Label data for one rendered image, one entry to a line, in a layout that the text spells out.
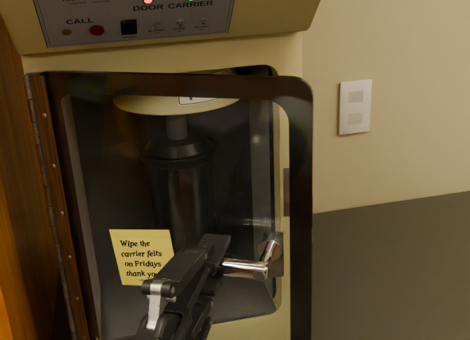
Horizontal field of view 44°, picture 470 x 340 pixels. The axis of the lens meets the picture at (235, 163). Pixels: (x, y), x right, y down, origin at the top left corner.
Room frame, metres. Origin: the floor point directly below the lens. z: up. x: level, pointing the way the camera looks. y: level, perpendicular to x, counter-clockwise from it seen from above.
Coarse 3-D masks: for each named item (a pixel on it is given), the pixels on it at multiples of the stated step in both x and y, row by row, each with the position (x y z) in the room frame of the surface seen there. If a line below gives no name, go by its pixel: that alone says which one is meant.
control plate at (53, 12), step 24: (48, 0) 0.55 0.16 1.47; (72, 0) 0.56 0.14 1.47; (96, 0) 0.56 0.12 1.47; (120, 0) 0.57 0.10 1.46; (168, 0) 0.58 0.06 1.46; (216, 0) 0.59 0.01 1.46; (48, 24) 0.57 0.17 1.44; (72, 24) 0.58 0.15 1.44; (96, 24) 0.59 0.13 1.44; (120, 24) 0.59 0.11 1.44; (144, 24) 0.60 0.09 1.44; (168, 24) 0.61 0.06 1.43; (192, 24) 0.62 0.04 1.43; (216, 24) 0.62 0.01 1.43
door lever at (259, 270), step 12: (264, 240) 0.54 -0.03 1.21; (264, 252) 0.53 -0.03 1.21; (276, 252) 0.54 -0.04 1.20; (228, 264) 0.50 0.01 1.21; (240, 264) 0.50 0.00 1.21; (252, 264) 0.50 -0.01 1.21; (264, 264) 0.50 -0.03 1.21; (240, 276) 0.50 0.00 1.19; (252, 276) 0.49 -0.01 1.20; (264, 276) 0.49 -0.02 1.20
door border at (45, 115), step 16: (32, 80) 0.61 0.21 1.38; (32, 112) 0.61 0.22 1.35; (48, 112) 0.61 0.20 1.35; (48, 128) 0.61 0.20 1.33; (48, 144) 0.61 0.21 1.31; (48, 160) 0.61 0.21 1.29; (48, 176) 0.61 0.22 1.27; (48, 192) 0.61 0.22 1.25; (64, 208) 0.61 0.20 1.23; (64, 224) 0.61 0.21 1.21; (64, 240) 0.61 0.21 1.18; (64, 256) 0.61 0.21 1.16; (64, 272) 0.61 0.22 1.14; (80, 288) 0.61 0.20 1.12; (80, 304) 0.61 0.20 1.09; (80, 320) 0.61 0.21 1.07; (80, 336) 0.61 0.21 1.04
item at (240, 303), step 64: (64, 128) 0.60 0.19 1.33; (128, 128) 0.58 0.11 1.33; (192, 128) 0.56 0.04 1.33; (256, 128) 0.54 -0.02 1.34; (64, 192) 0.61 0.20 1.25; (128, 192) 0.59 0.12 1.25; (192, 192) 0.56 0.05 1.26; (256, 192) 0.54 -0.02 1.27; (256, 256) 0.55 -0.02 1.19; (128, 320) 0.59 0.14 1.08; (256, 320) 0.55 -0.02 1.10
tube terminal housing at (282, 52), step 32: (288, 32) 0.69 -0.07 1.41; (32, 64) 0.63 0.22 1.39; (64, 64) 0.63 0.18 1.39; (96, 64) 0.64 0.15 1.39; (128, 64) 0.65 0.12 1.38; (160, 64) 0.66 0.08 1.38; (192, 64) 0.66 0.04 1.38; (224, 64) 0.67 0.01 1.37; (256, 64) 0.68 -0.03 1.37; (288, 64) 0.69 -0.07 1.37
